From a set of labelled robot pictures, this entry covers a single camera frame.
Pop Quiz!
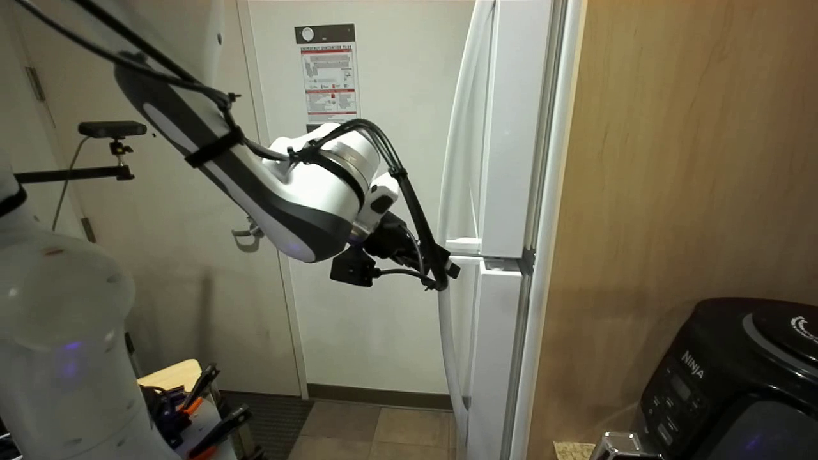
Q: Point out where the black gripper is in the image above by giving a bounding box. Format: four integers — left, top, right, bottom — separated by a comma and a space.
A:
331, 215, 461, 291

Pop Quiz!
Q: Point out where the white fridge door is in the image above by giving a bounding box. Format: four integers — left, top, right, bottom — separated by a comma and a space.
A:
437, 257, 524, 460

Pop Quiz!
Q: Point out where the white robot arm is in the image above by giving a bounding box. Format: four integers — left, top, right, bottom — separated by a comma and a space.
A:
0, 0, 458, 460

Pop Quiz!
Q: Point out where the white upper freezer door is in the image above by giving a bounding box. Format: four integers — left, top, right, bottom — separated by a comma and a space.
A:
440, 0, 559, 259

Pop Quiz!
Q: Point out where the white room door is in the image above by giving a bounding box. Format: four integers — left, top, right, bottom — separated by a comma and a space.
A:
0, 0, 305, 396

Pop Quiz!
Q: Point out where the black orange tool clamp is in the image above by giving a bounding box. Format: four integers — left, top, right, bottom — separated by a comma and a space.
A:
138, 362, 250, 460

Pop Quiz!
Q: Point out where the black air fryer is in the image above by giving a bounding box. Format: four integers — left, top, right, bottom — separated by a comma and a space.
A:
639, 296, 818, 460

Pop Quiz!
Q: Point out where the red white wall notice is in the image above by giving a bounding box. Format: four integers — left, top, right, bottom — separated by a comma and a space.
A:
293, 24, 359, 125

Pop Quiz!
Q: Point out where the black camera on stand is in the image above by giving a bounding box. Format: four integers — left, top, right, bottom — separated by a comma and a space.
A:
14, 118, 149, 188

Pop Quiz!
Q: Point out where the black cable bundle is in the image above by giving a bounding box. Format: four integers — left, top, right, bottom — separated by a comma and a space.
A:
16, 0, 456, 289

